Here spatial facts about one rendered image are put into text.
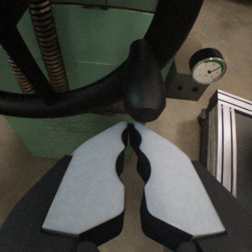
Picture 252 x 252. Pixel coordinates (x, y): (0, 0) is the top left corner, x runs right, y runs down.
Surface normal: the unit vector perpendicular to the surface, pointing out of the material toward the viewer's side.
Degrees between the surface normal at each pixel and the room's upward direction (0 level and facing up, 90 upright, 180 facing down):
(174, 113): 0
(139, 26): 90
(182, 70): 0
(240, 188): 0
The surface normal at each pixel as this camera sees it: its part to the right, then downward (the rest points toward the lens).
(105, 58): 0.00, 0.87
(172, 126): 0.14, -0.48
